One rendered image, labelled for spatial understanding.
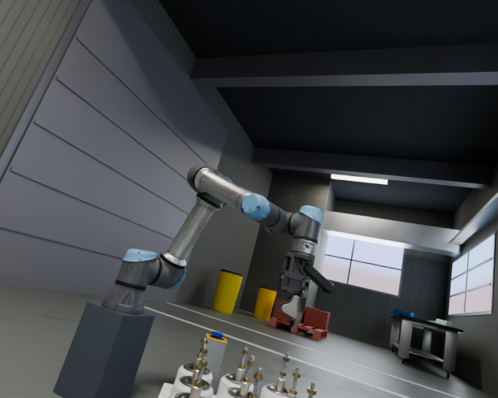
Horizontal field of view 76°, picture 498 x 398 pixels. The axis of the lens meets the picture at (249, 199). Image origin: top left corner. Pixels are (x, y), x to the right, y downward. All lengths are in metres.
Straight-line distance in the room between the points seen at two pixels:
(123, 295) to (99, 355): 0.20
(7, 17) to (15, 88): 0.53
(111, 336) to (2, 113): 2.38
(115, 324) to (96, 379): 0.17
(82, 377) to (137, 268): 0.38
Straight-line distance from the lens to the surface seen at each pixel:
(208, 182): 1.13
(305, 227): 0.98
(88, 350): 1.32
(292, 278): 0.96
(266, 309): 6.70
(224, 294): 5.85
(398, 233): 7.84
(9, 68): 3.33
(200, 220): 1.32
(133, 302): 1.29
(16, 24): 3.43
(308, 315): 6.30
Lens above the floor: 0.49
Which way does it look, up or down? 15 degrees up
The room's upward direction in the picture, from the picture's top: 15 degrees clockwise
